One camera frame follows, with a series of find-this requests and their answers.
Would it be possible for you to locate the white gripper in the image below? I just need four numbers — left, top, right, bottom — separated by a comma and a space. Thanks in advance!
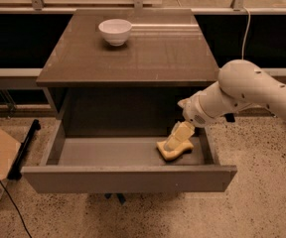
165, 94, 215, 151

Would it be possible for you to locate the yellow wavy sponge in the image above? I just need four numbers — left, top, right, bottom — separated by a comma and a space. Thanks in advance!
156, 140, 194, 162

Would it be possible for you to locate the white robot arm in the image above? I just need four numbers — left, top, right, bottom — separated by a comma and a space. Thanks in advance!
165, 59, 286, 151

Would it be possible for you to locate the grey cabinet with counter top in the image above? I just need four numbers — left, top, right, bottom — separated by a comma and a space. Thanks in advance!
37, 9, 218, 138

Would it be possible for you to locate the grey open top drawer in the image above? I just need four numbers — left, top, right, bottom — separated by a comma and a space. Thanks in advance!
21, 92, 238, 194

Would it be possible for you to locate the white ceramic bowl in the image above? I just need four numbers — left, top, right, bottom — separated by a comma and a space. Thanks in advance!
98, 19, 132, 47

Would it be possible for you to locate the black bar on floor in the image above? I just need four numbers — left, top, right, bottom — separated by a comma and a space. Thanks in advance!
7, 119, 41, 180

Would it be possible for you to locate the white hanging cable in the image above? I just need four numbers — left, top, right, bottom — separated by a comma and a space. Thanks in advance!
240, 7, 252, 61

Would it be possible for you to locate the black cable on floor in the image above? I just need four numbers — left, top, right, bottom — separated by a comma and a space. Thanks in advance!
0, 156, 33, 238

